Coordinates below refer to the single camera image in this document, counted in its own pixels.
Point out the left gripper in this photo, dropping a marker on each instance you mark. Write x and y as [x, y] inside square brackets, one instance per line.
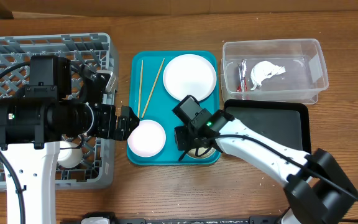
[123, 130]

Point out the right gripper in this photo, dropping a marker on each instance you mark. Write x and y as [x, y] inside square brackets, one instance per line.
[181, 139]

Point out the white paper cup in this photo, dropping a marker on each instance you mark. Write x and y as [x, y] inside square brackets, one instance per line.
[70, 155]

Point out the red snack wrapper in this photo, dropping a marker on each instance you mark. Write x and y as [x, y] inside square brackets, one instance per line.
[242, 69]

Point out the white napkin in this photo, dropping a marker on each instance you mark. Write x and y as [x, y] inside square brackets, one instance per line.
[262, 71]

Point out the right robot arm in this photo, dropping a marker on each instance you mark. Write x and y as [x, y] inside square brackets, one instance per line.
[317, 189]

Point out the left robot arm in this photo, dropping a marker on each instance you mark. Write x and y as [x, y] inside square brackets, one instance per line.
[62, 98]

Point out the grey dishwasher rack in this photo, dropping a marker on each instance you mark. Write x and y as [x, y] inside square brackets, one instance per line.
[95, 50]

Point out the grey bowl of rice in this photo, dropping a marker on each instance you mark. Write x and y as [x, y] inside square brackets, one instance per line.
[201, 152]

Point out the small pink bowl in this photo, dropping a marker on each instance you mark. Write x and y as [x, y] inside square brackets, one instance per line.
[148, 139]

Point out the teal plastic tray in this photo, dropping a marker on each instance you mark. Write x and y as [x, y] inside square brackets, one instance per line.
[160, 107]

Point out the left wooden chopstick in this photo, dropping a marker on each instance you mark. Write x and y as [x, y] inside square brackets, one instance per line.
[140, 88]

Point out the wooden chopstick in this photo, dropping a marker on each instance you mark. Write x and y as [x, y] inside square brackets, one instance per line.
[153, 87]
[140, 88]

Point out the right wooden chopstick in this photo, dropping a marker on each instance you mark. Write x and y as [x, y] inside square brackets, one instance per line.
[153, 87]

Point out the white round plate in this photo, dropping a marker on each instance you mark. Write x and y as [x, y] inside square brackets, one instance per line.
[189, 74]

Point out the black tray bin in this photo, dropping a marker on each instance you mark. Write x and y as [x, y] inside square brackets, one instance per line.
[285, 123]

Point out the clear plastic bin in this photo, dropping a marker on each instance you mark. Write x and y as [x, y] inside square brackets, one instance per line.
[305, 77]

